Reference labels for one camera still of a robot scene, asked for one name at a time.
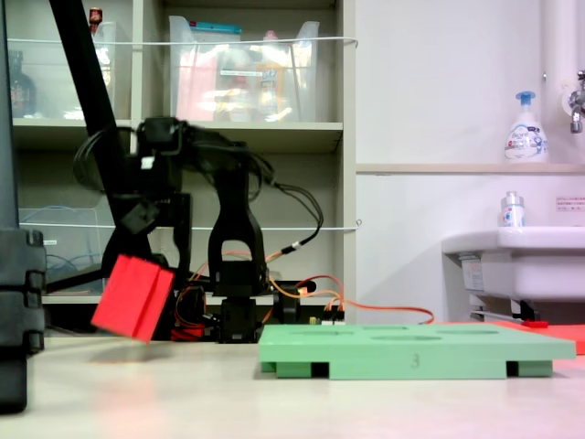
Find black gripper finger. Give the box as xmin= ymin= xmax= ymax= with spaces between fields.
xmin=171 ymin=214 xmax=194 ymax=287
xmin=101 ymin=226 xmax=157 ymax=275

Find red cross columnar block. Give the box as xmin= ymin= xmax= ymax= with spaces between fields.
xmin=90 ymin=253 xmax=176 ymax=344

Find black notched tripod stand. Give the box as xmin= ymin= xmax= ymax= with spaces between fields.
xmin=0 ymin=0 xmax=48 ymax=415

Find beige shelf unit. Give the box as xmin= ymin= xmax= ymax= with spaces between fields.
xmin=0 ymin=0 xmax=358 ymax=338

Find pink pouch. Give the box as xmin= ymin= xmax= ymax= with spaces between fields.
xmin=175 ymin=48 xmax=221 ymax=123

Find black tripod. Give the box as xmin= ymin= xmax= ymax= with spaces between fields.
xmin=45 ymin=0 xmax=180 ymax=342

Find clear plastic bin with bottles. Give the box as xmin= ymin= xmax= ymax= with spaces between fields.
xmin=5 ymin=20 xmax=118 ymax=122

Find yellow label bottle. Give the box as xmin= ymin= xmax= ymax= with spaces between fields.
xmin=255 ymin=60 xmax=287 ymax=123

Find dark glass bottle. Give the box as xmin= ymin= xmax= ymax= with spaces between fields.
xmin=8 ymin=49 xmax=38 ymax=120

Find large clear plastic bin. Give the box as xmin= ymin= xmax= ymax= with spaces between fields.
xmin=168 ymin=15 xmax=321 ymax=123

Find blue topped packet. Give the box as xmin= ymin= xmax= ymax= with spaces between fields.
xmin=188 ymin=18 xmax=243 ymax=36

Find green shape sorter board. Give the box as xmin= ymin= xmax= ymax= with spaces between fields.
xmin=257 ymin=323 xmax=578 ymax=381

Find white sticker on sink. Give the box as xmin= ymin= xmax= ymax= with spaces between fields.
xmin=461 ymin=253 xmax=485 ymax=292

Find small clear sanitizer bottle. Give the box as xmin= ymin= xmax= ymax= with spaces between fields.
xmin=498 ymin=190 xmax=527 ymax=229

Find white ceramic sink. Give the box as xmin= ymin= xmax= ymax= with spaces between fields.
xmin=441 ymin=225 xmax=585 ymax=322

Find white foam soap pump bottle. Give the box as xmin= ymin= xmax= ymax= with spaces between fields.
xmin=504 ymin=90 xmax=550 ymax=165

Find large flat orange foam sheet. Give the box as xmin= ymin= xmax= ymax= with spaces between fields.
xmin=433 ymin=320 xmax=585 ymax=357

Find metal water faucet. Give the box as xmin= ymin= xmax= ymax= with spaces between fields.
xmin=560 ymin=69 xmax=585 ymax=135

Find clear box with blue cables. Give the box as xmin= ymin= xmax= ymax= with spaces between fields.
xmin=17 ymin=195 xmax=129 ymax=296

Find black gripper wire loops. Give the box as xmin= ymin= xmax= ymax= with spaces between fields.
xmin=72 ymin=126 xmax=139 ymax=191

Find white cord across shelf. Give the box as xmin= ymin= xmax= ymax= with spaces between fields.
xmin=17 ymin=219 xmax=365 ymax=232

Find thin orange wire pair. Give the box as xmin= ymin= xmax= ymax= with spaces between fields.
xmin=266 ymin=249 xmax=436 ymax=327

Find small red text wall sign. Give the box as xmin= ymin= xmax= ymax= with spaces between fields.
xmin=555 ymin=195 xmax=585 ymax=213

